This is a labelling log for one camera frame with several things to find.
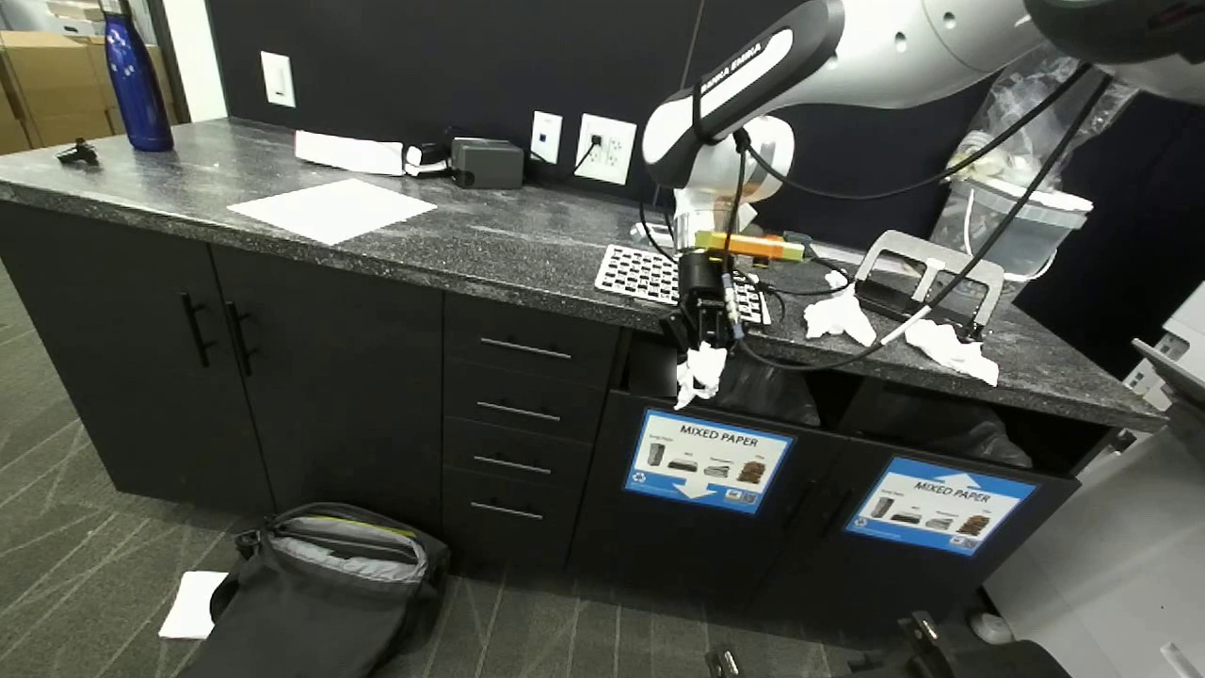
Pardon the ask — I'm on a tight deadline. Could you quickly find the small white wall plate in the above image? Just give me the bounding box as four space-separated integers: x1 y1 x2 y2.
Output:
526 108 564 164

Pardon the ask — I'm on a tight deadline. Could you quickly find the white light switch plate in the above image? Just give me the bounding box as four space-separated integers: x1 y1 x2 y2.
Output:
262 53 298 108

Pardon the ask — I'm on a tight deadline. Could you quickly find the white wall outlet plate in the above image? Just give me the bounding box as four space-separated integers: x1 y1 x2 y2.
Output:
574 114 638 185

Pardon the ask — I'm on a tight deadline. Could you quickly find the white paper lump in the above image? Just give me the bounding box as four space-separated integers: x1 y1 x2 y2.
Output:
671 344 729 409

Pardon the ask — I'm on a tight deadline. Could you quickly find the blue water bottle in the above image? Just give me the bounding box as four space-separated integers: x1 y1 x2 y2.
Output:
103 0 174 149

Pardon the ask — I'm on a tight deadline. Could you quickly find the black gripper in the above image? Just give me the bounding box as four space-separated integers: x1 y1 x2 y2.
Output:
671 254 737 345

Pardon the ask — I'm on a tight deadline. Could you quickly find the white paper pile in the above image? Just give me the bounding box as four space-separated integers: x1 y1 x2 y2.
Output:
803 286 878 345

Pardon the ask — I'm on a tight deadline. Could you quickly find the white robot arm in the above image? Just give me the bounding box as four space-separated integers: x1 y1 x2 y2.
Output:
639 0 1205 246

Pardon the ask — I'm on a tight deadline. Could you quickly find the dark counter cabinet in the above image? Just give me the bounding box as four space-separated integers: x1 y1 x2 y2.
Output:
0 123 1162 630

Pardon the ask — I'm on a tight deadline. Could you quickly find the small black object on counter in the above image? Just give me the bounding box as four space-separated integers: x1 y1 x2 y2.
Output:
57 139 103 168

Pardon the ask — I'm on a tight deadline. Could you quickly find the white paper on floor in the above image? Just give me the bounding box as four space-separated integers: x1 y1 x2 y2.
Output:
160 570 228 640

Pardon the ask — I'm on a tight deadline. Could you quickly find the black power adapter box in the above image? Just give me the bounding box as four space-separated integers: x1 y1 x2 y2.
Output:
452 134 524 187

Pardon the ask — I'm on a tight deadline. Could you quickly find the black grey backpack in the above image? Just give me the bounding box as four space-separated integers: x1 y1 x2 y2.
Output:
185 500 452 678

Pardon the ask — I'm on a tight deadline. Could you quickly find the left mixed paper sign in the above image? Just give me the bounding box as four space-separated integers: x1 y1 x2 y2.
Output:
626 409 794 515

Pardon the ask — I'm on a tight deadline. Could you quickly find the right mixed paper sign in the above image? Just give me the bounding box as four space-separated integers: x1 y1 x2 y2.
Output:
848 457 1035 559

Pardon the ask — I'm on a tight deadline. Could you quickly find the mixed paper sign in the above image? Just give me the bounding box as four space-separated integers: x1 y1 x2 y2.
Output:
848 457 1035 559
626 409 794 515

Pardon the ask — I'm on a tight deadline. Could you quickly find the flat white paper sheet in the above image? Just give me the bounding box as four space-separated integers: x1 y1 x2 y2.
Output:
233 179 431 246

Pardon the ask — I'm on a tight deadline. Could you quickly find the clear plastic container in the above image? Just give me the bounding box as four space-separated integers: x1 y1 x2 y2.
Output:
932 177 1094 282

